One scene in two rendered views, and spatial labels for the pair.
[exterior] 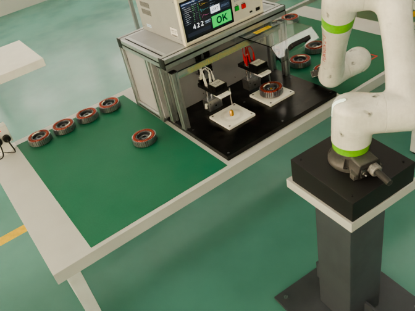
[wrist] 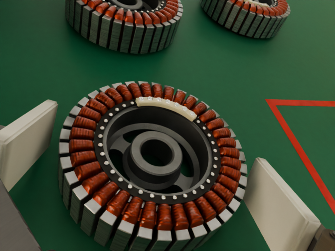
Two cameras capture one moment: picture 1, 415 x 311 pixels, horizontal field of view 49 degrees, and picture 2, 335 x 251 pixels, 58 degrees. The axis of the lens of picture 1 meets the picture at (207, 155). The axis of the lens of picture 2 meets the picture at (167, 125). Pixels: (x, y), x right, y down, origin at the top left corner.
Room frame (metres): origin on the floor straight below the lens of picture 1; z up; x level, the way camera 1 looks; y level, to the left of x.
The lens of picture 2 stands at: (1.88, -0.66, 0.92)
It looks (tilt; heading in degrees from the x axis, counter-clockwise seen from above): 46 degrees down; 357
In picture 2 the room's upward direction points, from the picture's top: 23 degrees clockwise
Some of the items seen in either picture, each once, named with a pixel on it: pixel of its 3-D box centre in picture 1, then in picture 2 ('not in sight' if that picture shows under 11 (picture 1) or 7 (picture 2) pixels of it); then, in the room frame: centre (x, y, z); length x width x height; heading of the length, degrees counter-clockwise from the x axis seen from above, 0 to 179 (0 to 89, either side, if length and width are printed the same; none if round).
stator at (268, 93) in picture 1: (271, 89); not in sight; (1.88, -0.36, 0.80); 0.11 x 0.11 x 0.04
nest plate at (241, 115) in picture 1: (231, 116); not in sight; (1.76, -0.15, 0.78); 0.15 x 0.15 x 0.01; 28
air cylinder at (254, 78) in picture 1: (251, 81); not in sight; (2.00, -0.29, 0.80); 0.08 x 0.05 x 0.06; 118
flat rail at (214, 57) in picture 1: (231, 49); not in sight; (1.91, -0.21, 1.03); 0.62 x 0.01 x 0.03; 118
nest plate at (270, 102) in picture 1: (272, 94); not in sight; (1.88, -0.36, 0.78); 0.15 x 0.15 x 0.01; 28
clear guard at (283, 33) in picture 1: (275, 37); not in sight; (1.91, -0.41, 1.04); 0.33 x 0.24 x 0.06; 28
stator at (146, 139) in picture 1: (144, 137); not in sight; (1.76, 0.26, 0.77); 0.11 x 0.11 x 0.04
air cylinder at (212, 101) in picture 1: (212, 102); not in sight; (1.89, -0.08, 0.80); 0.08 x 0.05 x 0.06; 118
